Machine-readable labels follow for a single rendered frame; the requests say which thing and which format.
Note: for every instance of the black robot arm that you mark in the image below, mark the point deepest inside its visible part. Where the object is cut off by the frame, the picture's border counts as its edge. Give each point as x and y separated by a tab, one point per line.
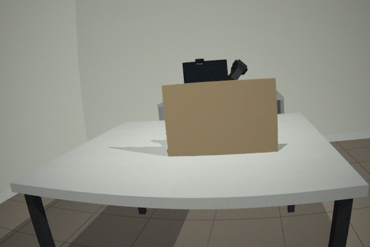
238	68

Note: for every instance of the brown rectangular board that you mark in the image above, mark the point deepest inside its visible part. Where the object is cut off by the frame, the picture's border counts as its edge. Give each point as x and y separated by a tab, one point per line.
221	117

